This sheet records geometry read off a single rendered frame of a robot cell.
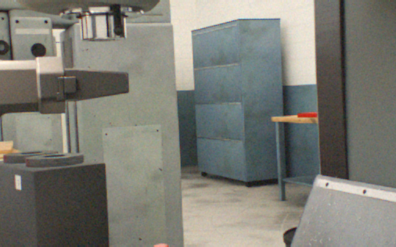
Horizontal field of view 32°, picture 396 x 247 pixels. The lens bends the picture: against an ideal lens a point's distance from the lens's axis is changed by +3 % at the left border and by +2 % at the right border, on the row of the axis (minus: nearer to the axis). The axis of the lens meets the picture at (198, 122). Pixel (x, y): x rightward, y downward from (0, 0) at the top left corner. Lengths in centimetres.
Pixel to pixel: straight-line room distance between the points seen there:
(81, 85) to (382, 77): 42
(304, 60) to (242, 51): 74
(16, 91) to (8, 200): 50
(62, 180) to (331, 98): 42
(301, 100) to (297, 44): 66
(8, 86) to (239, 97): 735
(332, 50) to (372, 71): 8
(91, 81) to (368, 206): 43
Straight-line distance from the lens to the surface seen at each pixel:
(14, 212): 113
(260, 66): 805
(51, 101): 66
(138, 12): 70
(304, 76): 801
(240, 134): 800
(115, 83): 66
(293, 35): 820
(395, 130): 89
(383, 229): 89
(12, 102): 67
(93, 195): 109
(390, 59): 90
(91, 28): 70
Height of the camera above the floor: 123
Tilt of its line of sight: 3 degrees down
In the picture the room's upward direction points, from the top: 3 degrees counter-clockwise
